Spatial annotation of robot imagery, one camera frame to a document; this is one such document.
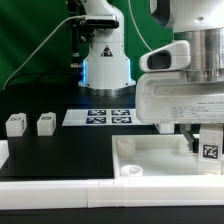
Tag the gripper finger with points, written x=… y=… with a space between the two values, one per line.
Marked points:
x=193 y=143

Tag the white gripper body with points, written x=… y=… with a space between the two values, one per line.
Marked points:
x=167 y=97

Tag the white square tabletop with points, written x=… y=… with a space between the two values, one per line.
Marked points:
x=159 y=155

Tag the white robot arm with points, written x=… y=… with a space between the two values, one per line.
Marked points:
x=106 y=69

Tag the white marker sheet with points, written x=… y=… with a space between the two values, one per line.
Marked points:
x=100 y=117

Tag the white front fence bar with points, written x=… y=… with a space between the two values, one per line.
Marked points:
x=122 y=192

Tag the white fence bar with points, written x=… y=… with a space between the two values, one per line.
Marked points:
x=122 y=192
x=4 y=152

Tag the white left fence bar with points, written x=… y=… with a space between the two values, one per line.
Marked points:
x=4 y=152

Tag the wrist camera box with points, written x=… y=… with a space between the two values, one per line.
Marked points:
x=171 y=57

